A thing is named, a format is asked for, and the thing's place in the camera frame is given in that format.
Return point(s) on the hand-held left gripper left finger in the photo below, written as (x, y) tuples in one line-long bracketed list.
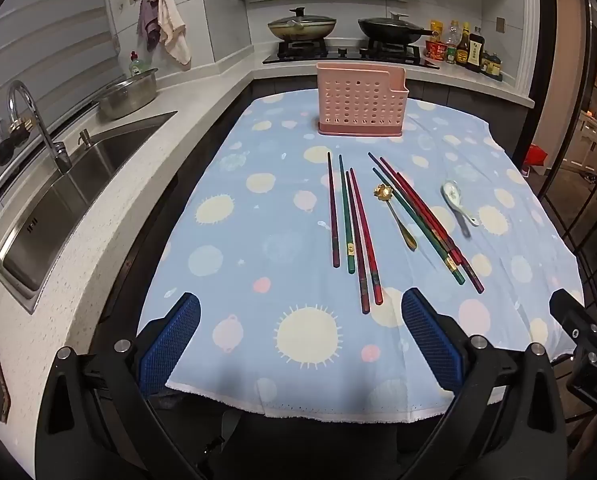
[(173, 340)]

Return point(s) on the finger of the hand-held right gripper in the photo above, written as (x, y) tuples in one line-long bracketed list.
[(573, 315)]

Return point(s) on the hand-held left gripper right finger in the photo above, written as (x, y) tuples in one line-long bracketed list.
[(433, 345)]

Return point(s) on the green chopstick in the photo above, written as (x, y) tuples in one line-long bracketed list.
[(457, 275), (346, 215)]

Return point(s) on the red chopstick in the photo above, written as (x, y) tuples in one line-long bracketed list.
[(471, 277), (428, 220), (366, 240)]

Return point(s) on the maroon chopstick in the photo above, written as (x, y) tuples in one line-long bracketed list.
[(333, 210), (442, 246)]

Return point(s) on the dark brown chopstick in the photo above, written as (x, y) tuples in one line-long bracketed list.
[(358, 260)]

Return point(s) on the white ceramic spoon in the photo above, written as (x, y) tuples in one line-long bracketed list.
[(451, 192)]

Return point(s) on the gold flower spoon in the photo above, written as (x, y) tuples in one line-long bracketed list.
[(384, 192)]

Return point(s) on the pink perforated utensil holder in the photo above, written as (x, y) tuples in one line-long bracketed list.
[(358, 100)]

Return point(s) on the blue dotted tablecloth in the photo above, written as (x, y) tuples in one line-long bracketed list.
[(278, 240)]

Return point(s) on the red object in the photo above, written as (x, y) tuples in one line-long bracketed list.
[(535, 155)]

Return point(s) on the stainless steel sink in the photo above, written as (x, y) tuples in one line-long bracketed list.
[(78, 175)]

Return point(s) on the stainless steel pot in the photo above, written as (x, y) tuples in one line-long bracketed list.
[(128, 95)]

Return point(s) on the seasoning jar rack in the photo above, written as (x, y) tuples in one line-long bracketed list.
[(492, 66)]

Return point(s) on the green dish soap bottle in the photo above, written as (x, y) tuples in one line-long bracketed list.
[(139, 66)]

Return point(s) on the dark soy sauce bottle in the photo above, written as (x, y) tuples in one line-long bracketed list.
[(475, 52)]

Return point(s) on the small green cap jar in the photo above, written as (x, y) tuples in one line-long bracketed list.
[(451, 55)]

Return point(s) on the yellow cap sauce bottle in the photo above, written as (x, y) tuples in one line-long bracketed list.
[(462, 50)]

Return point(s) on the chrome faucet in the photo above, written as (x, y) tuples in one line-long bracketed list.
[(21, 92)]

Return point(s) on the red noodle cup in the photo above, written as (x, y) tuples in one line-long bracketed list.
[(434, 51)]

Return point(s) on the black gas stove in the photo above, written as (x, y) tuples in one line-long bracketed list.
[(348, 55)]

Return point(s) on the clear plastic bottle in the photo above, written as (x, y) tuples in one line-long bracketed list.
[(453, 34)]

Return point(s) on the pink white towel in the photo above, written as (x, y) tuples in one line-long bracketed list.
[(173, 25)]

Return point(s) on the yellow seasoning packet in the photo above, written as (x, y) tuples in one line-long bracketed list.
[(436, 29)]

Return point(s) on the black wok with glass lid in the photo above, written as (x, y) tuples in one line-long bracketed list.
[(388, 27)]

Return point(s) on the purple towel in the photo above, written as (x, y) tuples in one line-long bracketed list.
[(147, 20)]

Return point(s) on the white window blind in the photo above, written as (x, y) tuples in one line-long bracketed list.
[(38, 45)]

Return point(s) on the steel wok with lid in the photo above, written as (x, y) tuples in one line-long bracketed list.
[(301, 27)]

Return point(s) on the brown wall switch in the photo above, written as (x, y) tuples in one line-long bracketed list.
[(500, 25)]

